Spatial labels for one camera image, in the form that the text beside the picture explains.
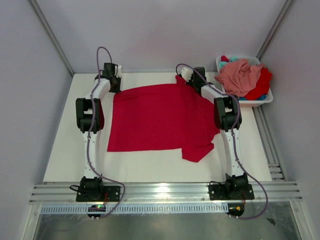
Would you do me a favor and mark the crimson red t shirt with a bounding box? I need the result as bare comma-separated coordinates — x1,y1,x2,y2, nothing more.
107,76,220,163

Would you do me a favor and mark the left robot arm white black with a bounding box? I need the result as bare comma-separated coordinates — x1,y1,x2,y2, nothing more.
75,63,122,202

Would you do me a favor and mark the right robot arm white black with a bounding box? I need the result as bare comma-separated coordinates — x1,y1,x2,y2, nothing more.
179,64,249,200

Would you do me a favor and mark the salmon pink t shirt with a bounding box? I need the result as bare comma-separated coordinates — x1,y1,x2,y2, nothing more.
215,58,265,97

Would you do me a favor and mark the white plastic laundry basket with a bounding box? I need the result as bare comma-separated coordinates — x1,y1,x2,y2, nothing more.
215,55,274,109

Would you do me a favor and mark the bright red t shirt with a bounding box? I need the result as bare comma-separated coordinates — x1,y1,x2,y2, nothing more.
219,55,273,101

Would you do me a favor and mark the left controller board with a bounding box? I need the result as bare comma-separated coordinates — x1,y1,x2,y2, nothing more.
86,204,106,219

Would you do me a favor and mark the controller board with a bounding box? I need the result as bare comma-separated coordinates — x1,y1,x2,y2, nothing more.
226,204,245,218
86,204,106,219

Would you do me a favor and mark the right controller board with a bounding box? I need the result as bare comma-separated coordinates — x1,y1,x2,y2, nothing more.
226,204,245,218

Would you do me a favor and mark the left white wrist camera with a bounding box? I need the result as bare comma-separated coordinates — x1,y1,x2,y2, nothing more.
114,64,122,78

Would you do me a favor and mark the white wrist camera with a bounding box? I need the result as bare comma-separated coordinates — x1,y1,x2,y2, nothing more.
114,64,122,78
179,67,193,82

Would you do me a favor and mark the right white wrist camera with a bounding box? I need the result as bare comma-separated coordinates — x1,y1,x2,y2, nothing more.
179,67,193,82

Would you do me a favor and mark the left corner aluminium post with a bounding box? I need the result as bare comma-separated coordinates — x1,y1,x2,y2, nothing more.
27,0,75,77

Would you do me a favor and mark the corner aluminium post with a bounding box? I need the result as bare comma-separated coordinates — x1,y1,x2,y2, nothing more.
256,0,296,60
27,0,75,77

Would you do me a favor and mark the aluminium side rail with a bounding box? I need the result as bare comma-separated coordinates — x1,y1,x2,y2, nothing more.
252,105,287,182

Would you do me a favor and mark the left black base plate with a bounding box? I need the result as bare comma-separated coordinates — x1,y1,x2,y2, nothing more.
75,185,121,203

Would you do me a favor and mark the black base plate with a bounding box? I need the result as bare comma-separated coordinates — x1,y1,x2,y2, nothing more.
75,185,121,203
208,181,255,201

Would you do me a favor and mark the right corner aluminium post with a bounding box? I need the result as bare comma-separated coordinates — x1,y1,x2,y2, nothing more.
256,0,296,60

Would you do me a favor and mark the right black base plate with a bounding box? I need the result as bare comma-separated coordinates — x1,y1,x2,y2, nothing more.
208,181,255,201

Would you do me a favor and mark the aluminium front rail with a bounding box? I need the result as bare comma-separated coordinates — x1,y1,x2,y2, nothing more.
29,181,303,205

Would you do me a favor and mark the grey slotted cable duct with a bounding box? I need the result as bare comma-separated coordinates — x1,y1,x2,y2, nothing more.
40,202,228,215

